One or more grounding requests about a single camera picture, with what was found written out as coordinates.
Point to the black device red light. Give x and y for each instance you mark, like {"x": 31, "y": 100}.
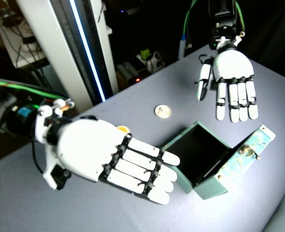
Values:
{"x": 132, "y": 81}

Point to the teal wooden box base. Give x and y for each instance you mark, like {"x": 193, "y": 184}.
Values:
{"x": 208, "y": 188}

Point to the round silver disc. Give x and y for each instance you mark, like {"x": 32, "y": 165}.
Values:
{"x": 162, "y": 111}

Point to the green plug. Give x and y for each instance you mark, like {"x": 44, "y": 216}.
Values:
{"x": 145, "y": 54}

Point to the white power strip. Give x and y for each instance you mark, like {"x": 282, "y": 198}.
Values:
{"x": 156, "y": 64}

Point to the white column blue light strip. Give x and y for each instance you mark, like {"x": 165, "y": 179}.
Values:
{"x": 57, "y": 48}

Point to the grey table cloth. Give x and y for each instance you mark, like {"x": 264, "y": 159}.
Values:
{"x": 132, "y": 212}

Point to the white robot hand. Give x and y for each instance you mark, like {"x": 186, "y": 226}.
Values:
{"x": 231, "y": 65}
{"x": 84, "y": 147}

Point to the black wrist camera white bracket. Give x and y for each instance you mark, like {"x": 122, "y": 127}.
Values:
{"x": 60, "y": 175}

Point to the small yellow round object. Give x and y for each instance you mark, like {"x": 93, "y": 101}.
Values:
{"x": 123, "y": 130}

